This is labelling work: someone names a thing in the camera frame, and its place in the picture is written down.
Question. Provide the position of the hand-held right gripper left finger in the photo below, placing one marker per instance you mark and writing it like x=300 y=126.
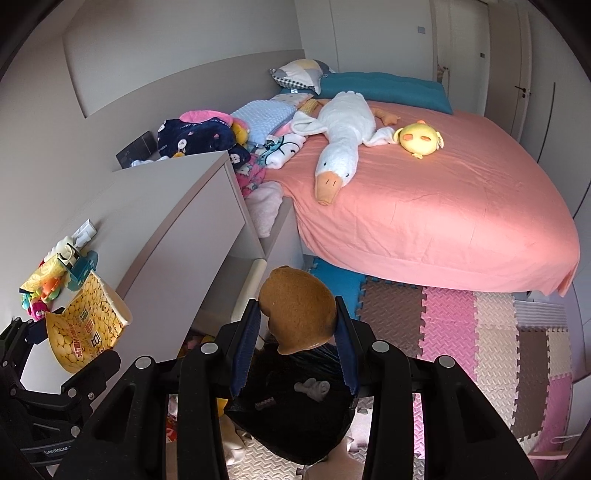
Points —
x=244 y=353

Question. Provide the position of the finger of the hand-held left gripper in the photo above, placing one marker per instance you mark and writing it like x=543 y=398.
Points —
x=99 y=364
x=18 y=334

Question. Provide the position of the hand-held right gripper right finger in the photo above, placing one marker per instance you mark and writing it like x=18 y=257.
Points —
x=346 y=357

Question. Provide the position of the yellow corn print snack bag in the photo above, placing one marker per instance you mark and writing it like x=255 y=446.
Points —
x=83 y=323

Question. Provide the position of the brown plush toy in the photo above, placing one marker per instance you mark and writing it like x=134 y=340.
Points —
x=298 y=314

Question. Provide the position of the black plastic bag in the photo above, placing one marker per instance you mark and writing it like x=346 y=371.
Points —
x=286 y=415

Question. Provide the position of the pile of small colourful toys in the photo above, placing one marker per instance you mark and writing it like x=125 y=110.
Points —
x=39 y=297

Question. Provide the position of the white plastic toy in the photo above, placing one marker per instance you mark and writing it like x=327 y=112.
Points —
x=314 y=387

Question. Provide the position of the yellow cloth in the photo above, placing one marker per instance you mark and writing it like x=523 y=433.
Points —
x=222 y=404

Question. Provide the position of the cream plush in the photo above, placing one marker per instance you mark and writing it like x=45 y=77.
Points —
x=233 y=443

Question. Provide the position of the teal plastic item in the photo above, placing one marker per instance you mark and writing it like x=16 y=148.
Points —
x=85 y=267

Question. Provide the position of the foam puzzle floor mat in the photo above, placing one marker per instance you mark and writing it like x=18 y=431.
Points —
x=461 y=332

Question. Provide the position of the small white packet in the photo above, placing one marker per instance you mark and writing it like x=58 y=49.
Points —
x=85 y=230

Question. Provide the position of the low grey bedside cabinet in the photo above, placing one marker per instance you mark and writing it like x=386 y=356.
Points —
x=281 y=230

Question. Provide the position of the pale pink fluffy towel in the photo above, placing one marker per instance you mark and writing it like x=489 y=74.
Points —
x=265 y=207

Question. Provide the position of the grey white dresser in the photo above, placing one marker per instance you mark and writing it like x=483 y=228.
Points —
x=161 y=221

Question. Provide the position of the pink printed blanket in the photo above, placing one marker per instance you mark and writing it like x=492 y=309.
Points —
x=249 y=177

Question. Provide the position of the bed with pink sheet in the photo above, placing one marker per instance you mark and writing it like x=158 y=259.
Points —
x=438 y=207

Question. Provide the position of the grey ribbed mat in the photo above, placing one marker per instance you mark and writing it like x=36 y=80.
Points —
x=540 y=311

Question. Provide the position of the small white cloth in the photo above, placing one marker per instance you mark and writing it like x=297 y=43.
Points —
x=141 y=162

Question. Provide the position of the white cartoon print blanket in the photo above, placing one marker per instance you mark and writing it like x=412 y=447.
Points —
x=281 y=150

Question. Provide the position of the small yellow plush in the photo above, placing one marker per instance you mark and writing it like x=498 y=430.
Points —
x=241 y=132

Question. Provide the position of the navy printed blanket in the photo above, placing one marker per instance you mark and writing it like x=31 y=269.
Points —
x=198 y=134

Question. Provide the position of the white goose plush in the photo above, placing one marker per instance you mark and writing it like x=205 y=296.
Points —
x=344 y=129

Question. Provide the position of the yellow chick plush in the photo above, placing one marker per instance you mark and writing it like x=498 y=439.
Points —
x=418 y=138

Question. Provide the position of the light blue dotted blanket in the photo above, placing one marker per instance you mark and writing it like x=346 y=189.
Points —
x=265 y=117

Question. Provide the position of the pink cloth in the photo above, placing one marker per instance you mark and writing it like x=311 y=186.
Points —
x=203 y=115

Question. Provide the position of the tan plush toy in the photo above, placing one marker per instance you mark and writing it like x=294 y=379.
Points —
x=309 y=107

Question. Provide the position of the white blue pillow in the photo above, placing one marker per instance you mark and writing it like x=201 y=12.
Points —
x=295 y=97

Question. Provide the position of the teal pillow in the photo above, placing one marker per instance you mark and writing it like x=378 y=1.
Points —
x=383 y=87

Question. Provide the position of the patchwork pillow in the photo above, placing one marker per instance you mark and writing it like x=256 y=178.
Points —
x=300 y=74

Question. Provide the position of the black wall panel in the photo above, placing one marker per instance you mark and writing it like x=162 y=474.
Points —
x=136 y=150

